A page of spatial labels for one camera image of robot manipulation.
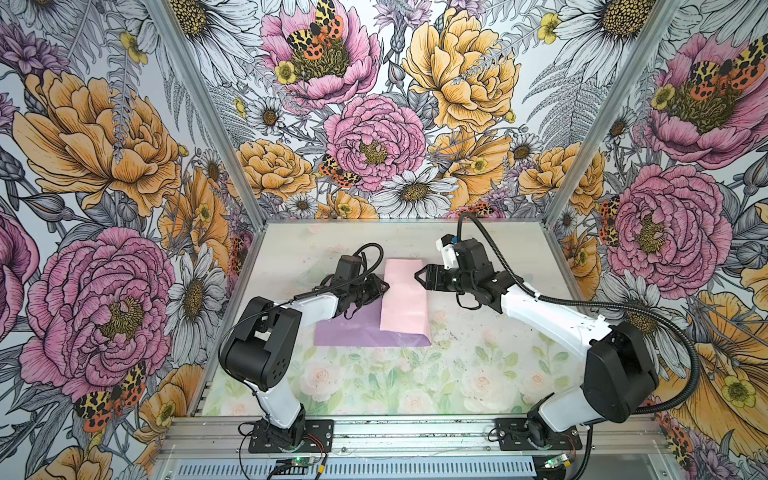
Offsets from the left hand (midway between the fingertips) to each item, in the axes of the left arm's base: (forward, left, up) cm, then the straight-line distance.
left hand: (387, 294), depth 94 cm
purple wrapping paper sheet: (-8, +7, -7) cm, 13 cm away
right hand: (-4, -10, +10) cm, 15 cm away
